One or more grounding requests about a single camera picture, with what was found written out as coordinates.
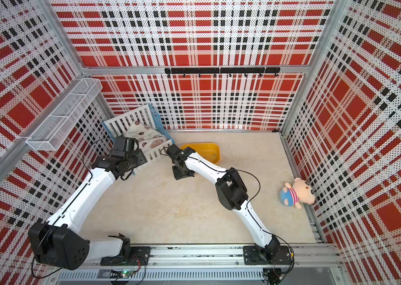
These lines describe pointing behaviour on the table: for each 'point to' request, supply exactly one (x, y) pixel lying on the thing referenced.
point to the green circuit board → (124, 274)
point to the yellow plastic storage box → (208, 151)
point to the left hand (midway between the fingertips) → (142, 157)
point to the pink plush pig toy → (301, 192)
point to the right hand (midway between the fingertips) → (184, 173)
